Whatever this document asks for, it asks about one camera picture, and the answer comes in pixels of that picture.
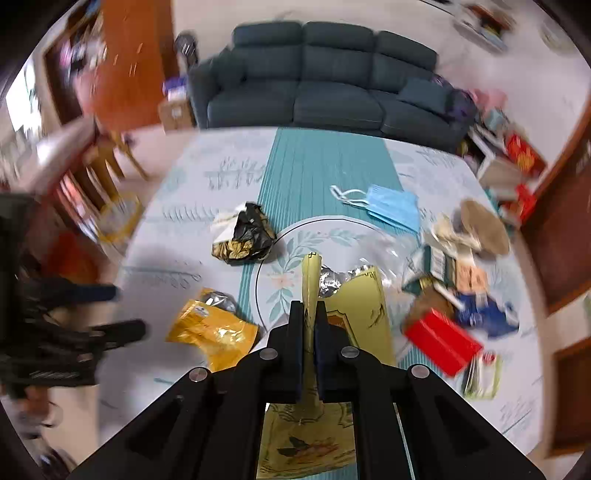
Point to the cream rimmed trash bin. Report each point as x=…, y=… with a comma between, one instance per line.
x=120, y=217

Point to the black gold crumpled wrapper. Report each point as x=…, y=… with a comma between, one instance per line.
x=244, y=235

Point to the blue face mask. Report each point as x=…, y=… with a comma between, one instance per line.
x=392, y=203

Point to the white crumpled wrapper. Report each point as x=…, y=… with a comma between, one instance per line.
x=445, y=235

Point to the red gift box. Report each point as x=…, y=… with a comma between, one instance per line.
x=521, y=203
x=524, y=152

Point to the brown packet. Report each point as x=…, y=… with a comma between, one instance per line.
x=431, y=302

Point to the cardboard box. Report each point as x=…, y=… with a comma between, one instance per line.
x=175, y=115

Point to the yellow-green snack bag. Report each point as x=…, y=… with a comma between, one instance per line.
x=364, y=304

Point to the orange wooden door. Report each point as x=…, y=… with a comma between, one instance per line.
x=134, y=64

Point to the dark brown door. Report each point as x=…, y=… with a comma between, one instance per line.
x=563, y=221

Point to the tan round disc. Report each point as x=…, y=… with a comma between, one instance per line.
x=485, y=226

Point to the blue plastic packet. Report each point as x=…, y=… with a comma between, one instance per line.
x=485, y=316

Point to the yellow snack bag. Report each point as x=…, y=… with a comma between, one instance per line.
x=217, y=332

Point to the green white carton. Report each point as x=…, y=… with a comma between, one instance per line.
x=436, y=266

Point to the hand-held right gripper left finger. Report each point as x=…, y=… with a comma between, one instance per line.
x=295, y=350

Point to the clear plastic wrap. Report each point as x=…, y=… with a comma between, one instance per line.
x=390, y=251

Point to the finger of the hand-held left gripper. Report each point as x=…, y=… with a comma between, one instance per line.
x=99, y=292
x=122, y=331

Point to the green edged packet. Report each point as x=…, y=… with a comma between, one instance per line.
x=482, y=377

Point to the dark teal cushion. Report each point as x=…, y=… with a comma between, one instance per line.
x=422, y=94

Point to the printed tablecloth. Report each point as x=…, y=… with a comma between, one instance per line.
x=323, y=161

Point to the wooden chair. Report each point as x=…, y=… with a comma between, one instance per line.
x=113, y=159

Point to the small orange packet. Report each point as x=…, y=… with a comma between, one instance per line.
x=471, y=279

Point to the dark teal sofa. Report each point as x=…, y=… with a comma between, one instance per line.
x=332, y=92

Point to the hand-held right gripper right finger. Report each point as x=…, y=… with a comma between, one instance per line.
x=325, y=355

